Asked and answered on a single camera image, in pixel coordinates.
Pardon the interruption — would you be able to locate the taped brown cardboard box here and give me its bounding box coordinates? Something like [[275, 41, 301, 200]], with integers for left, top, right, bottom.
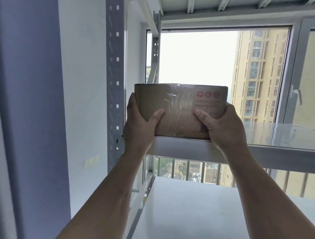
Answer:
[[134, 83, 229, 140]]

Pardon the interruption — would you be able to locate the person's right forearm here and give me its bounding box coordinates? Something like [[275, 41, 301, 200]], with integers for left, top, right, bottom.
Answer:
[[223, 143, 315, 239]]

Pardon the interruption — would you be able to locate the white window handle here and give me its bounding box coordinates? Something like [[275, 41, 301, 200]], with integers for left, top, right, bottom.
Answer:
[[292, 85, 303, 106]]

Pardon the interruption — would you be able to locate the person's right hand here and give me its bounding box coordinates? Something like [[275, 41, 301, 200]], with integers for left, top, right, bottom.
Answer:
[[194, 103, 248, 153]]

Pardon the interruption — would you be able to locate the window safety railing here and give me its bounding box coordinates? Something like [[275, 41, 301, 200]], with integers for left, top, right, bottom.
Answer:
[[142, 156, 315, 197]]

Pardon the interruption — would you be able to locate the white metal shelving rack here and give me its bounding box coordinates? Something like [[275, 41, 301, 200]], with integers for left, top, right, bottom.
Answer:
[[106, 0, 315, 239]]

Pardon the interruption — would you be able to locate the person's left forearm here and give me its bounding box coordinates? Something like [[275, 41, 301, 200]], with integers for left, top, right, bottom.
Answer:
[[56, 143, 148, 239]]

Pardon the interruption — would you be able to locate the white framed window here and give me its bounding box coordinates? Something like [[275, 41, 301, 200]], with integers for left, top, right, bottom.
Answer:
[[141, 18, 315, 197]]

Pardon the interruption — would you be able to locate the person's left hand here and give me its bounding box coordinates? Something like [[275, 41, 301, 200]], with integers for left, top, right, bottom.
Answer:
[[123, 92, 165, 155]]

